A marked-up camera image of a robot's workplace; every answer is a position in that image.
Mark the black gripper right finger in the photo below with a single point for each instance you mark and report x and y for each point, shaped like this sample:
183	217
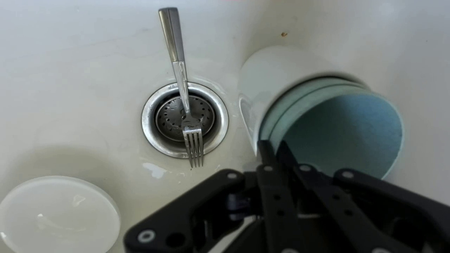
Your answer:
356	212

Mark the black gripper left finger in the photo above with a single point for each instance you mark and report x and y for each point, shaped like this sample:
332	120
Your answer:
220	212

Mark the grey plastic cup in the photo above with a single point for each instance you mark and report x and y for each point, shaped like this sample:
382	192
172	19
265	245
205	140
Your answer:
286	111
342	136

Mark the metal sink drain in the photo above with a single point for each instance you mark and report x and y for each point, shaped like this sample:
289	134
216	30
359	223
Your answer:
185	120

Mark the white kitchen sink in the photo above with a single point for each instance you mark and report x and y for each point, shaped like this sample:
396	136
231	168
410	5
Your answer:
71	94

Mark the white ceramic mug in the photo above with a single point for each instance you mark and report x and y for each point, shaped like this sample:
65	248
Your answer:
268	80

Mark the silver fork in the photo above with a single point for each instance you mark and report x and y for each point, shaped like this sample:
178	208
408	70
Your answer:
181	75

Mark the white round plate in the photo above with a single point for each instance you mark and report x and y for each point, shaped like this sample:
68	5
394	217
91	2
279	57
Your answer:
58	216

